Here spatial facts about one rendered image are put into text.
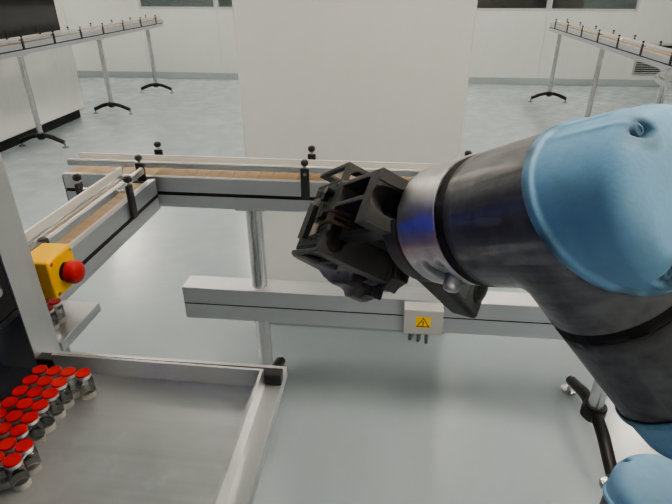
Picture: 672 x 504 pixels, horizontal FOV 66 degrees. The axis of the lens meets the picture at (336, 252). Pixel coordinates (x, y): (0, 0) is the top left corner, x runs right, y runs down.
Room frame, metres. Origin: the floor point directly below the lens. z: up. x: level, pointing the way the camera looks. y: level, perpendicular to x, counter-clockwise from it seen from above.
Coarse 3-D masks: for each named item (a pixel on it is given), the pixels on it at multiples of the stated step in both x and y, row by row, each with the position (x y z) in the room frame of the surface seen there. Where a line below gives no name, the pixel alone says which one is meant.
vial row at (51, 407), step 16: (64, 384) 0.57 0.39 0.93; (48, 400) 0.54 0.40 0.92; (64, 400) 0.57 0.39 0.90; (32, 416) 0.51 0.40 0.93; (48, 416) 0.52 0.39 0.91; (64, 416) 0.55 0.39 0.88; (16, 432) 0.48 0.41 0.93; (32, 432) 0.50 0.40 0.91; (48, 432) 0.52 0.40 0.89; (0, 448) 0.45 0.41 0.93; (0, 464) 0.44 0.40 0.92; (0, 480) 0.43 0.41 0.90
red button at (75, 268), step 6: (66, 264) 0.77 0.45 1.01; (72, 264) 0.77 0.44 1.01; (78, 264) 0.77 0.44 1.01; (66, 270) 0.76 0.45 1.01; (72, 270) 0.76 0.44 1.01; (78, 270) 0.77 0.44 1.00; (84, 270) 0.78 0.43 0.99; (66, 276) 0.75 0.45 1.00; (72, 276) 0.75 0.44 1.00; (78, 276) 0.76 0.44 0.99; (72, 282) 0.76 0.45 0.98; (78, 282) 0.76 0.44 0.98
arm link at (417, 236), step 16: (416, 176) 0.30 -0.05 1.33; (432, 176) 0.28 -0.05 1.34; (416, 192) 0.28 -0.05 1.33; (432, 192) 0.26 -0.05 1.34; (400, 208) 0.28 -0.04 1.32; (416, 208) 0.27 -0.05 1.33; (432, 208) 0.26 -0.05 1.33; (400, 224) 0.28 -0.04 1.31; (416, 224) 0.27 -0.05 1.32; (432, 224) 0.25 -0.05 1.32; (400, 240) 0.28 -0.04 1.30; (416, 240) 0.26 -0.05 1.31; (432, 240) 0.25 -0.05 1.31; (416, 256) 0.27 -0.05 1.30; (432, 256) 0.25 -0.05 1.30; (432, 272) 0.26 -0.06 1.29; (448, 272) 0.26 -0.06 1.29; (448, 288) 0.25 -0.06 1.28
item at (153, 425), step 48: (96, 384) 0.62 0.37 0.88; (144, 384) 0.62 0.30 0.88; (192, 384) 0.62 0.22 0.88; (240, 384) 0.62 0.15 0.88; (96, 432) 0.52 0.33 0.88; (144, 432) 0.52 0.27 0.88; (192, 432) 0.52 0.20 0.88; (240, 432) 0.49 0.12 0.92; (48, 480) 0.45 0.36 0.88; (96, 480) 0.45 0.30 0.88; (144, 480) 0.45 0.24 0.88; (192, 480) 0.45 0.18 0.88
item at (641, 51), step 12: (552, 24) 7.15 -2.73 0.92; (564, 24) 6.73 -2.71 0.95; (576, 36) 6.13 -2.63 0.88; (588, 36) 5.76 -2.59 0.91; (600, 36) 5.55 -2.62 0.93; (612, 36) 5.19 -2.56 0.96; (612, 48) 5.06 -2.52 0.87; (624, 48) 4.80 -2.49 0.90; (636, 48) 4.56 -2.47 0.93; (648, 48) 4.56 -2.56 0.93; (660, 48) 4.21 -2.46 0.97; (636, 60) 4.51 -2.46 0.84; (648, 60) 4.30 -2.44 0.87; (660, 60) 4.10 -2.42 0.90
